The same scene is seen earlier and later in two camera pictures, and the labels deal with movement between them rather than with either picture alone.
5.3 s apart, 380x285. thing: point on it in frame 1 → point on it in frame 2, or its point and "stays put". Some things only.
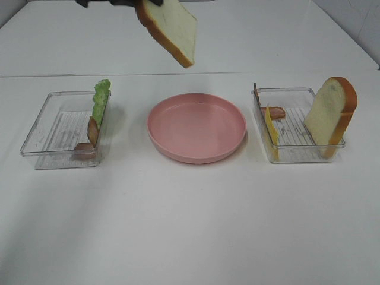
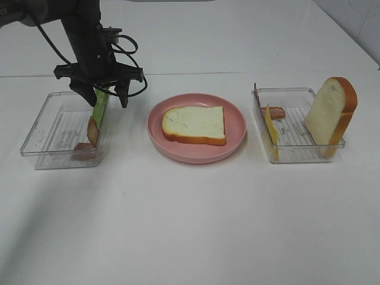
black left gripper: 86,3 → 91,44
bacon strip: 86,151 stays put
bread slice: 173,25 → 203,124
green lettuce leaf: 100,97 stays put
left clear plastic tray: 59,138 stays put
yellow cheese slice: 274,135 stays put
